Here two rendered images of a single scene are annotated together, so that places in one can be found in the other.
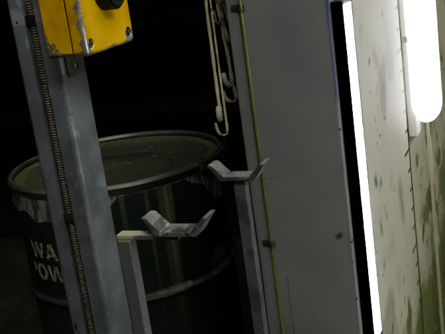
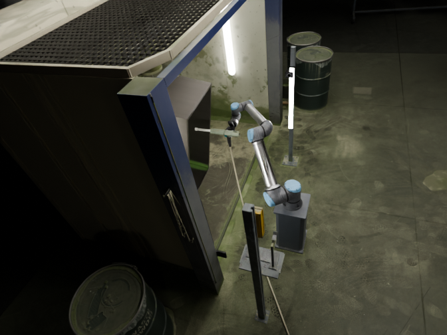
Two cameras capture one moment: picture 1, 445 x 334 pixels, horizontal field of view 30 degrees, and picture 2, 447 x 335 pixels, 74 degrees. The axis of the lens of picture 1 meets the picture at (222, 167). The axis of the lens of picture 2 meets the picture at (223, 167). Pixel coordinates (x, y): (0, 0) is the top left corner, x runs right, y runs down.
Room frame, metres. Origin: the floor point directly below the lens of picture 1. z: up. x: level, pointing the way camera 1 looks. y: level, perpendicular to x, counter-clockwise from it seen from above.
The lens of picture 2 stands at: (1.03, 1.24, 2.96)
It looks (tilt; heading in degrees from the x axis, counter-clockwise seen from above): 43 degrees down; 275
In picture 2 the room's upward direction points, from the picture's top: 11 degrees counter-clockwise
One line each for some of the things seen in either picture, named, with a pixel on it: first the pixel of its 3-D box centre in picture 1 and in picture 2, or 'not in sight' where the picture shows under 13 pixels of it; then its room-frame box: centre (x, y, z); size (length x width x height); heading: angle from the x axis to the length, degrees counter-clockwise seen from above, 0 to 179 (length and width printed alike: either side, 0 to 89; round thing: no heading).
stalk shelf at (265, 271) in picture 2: not in sight; (261, 260); (0.98, 0.06, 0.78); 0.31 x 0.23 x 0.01; 157
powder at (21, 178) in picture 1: (116, 164); (108, 300); (2.15, 0.28, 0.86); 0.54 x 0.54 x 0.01
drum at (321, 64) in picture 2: not in sight; (312, 79); (-0.30, -3.24, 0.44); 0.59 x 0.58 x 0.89; 82
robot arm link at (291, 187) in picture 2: not in sight; (291, 191); (0.60, -0.59, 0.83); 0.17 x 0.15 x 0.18; 16
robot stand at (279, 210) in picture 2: not in sight; (291, 222); (0.60, -0.59, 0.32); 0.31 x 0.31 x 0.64; 67
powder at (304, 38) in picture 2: not in sight; (304, 38); (-0.30, -3.90, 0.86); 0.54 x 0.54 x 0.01
